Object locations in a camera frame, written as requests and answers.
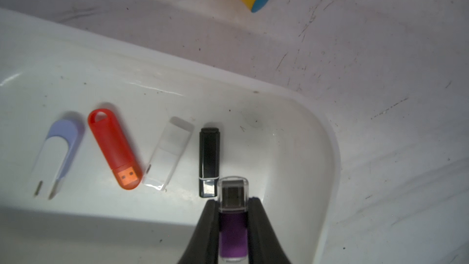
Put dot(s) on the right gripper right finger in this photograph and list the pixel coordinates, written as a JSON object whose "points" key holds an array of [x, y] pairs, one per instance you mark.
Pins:
{"points": [[263, 245]]}

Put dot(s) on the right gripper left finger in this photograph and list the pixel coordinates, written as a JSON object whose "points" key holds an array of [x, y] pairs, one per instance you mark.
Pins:
{"points": [[203, 247]]}

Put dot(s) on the purple usb drive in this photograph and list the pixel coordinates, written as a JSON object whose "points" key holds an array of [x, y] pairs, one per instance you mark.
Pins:
{"points": [[233, 206]]}

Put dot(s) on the clear white usb drive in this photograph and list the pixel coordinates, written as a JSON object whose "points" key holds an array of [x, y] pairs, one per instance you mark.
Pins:
{"points": [[166, 156]]}

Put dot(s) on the red usb drive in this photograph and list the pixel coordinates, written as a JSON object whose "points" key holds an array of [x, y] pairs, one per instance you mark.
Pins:
{"points": [[115, 147]]}

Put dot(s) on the black capped usb drive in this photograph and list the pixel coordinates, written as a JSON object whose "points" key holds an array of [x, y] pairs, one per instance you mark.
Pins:
{"points": [[209, 161]]}

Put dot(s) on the white lilac usb drive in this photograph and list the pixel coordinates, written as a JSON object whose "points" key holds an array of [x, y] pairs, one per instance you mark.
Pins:
{"points": [[55, 158]]}

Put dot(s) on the white storage box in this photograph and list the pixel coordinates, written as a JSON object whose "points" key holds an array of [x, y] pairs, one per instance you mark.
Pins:
{"points": [[271, 136]]}

